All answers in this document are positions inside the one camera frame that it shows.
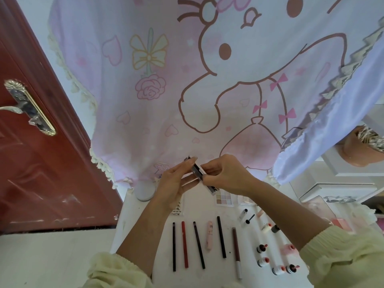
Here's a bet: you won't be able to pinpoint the person's right hand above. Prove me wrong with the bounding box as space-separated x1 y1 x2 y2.
201 154 263 197

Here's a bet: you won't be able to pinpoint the person's left hand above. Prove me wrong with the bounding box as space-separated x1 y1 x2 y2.
151 156 202 215

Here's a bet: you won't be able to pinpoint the white false eyelash tray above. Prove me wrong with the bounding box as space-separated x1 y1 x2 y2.
170 200 186 217

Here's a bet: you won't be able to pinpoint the clear eyeshadow palette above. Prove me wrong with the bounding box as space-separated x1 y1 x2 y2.
215 189 236 206

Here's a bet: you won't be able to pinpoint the round silver compact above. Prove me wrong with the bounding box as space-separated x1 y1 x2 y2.
133 182 157 203

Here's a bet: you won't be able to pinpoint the lavender rectangular palette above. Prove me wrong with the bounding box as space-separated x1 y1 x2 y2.
185 156 220 196

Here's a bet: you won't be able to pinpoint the red lip pencil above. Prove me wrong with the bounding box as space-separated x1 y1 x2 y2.
181 220 189 269

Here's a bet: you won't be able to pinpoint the person's left forearm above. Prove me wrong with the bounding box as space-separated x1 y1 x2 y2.
84 207 175 288

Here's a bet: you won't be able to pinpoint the person's right forearm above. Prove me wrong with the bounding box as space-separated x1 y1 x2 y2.
249 182 384 288

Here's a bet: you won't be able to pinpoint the white table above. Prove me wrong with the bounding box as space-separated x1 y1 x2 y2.
111 182 384 288

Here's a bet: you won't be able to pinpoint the pink cartoon print cloth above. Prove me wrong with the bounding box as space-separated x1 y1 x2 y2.
48 0 384 190

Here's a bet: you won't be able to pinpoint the white shelf unit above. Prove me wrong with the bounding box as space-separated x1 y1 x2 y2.
288 102 384 204

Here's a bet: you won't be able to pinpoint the terracotta pot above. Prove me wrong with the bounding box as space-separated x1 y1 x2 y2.
336 126 384 167

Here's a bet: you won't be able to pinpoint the reddish brown door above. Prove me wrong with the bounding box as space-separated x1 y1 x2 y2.
0 0 124 234

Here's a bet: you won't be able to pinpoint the bunch of cotton swabs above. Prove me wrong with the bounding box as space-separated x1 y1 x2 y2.
357 128 384 154

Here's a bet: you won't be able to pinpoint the small white bow-handle drawer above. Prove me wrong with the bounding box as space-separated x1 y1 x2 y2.
299 182 379 204

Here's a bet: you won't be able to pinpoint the silver door handle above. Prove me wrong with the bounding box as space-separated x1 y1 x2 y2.
0 79 56 137

